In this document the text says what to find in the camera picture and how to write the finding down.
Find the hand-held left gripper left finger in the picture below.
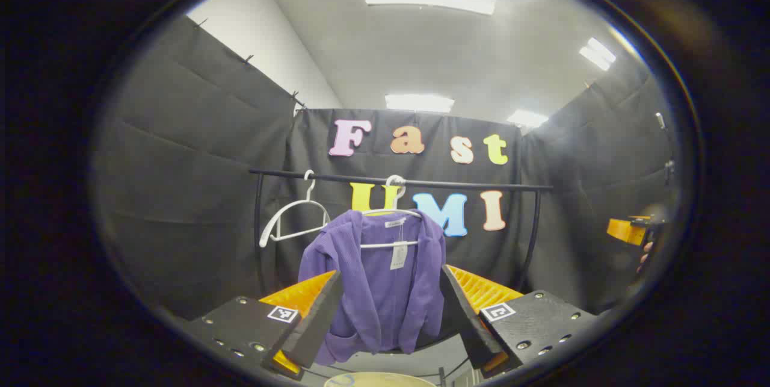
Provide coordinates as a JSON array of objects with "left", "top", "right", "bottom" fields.
[{"left": 183, "top": 271, "right": 343, "bottom": 380}]

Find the purple knit cardigan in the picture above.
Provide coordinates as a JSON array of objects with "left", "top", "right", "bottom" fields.
[{"left": 298, "top": 209, "right": 447, "bottom": 367}]

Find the black backdrop cloth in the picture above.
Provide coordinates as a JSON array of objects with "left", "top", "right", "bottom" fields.
[{"left": 90, "top": 14, "right": 677, "bottom": 321}]

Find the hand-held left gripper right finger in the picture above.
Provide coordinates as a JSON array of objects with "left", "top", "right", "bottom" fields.
[{"left": 439, "top": 265, "right": 596, "bottom": 379}]

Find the white hanger with wide shoulders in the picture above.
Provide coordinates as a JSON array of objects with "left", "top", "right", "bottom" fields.
[{"left": 360, "top": 175, "right": 423, "bottom": 249}]

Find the beige laundry hamper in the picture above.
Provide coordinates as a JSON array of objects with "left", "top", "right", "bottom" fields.
[{"left": 324, "top": 372, "right": 437, "bottom": 387}]

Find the white plastic hanger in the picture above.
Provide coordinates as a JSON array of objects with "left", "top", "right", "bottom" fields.
[{"left": 259, "top": 170, "right": 331, "bottom": 248}]

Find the dark stand with white tip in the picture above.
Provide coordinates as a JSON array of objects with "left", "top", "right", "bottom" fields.
[{"left": 654, "top": 111, "right": 676, "bottom": 186}]

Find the black clothes rack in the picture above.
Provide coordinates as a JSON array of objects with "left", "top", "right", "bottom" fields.
[{"left": 250, "top": 169, "right": 554, "bottom": 376}]

